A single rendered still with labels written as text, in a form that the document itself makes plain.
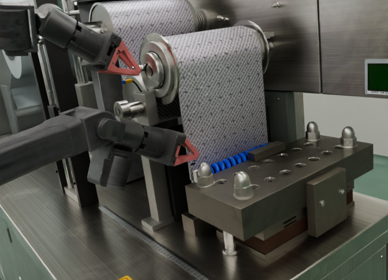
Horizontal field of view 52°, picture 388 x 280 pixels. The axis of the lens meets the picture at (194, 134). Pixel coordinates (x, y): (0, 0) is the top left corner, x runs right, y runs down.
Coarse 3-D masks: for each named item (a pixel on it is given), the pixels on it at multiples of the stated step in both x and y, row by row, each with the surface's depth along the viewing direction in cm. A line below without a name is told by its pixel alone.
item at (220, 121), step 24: (192, 96) 81; (216, 96) 85; (240, 96) 89; (192, 120) 82; (216, 120) 86; (240, 120) 90; (264, 120) 95; (192, 144) 83; (216, 144) 87; (240, 144) 91; (192, 168) 84
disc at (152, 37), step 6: (150, 36) 81; (156, 36) 79; (162, 36) 78; (144, 42) 84; (162, 42) 78; (168, 42) 77; (168, 48) 77; (168, 54) 78; (174, 54) 76; (174, 60) 76; (174, 66) 77; (174, 72) 77; (174, 78) 78; (144, 84) 88; (174, 84) 79; (174, 90) 79; (168, 96) 82; (174, 96) 80; (162, 102) 84; (168, 102) 82
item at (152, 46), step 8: (144, 48) 83; (152, 48) 80; (160, 48) 78; (160, 56) 79; (168, 56) 78; (168, 64) 77; (168, 72) 78; (168, 80) 79; (160, 88) 82; (168, 88) 80; (160, 96) 83
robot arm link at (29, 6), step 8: (0, 8) 66; (8, 8) 66; (16, 8) 67; (24, 8) 67; (32, 8) 68; (40, 8) 76; (56, 8) 75; (32, 16) 68; (32, 24) 69; (32, 32) 69; (32, 40) 71; (32, 48) 70; (16, 56) 70
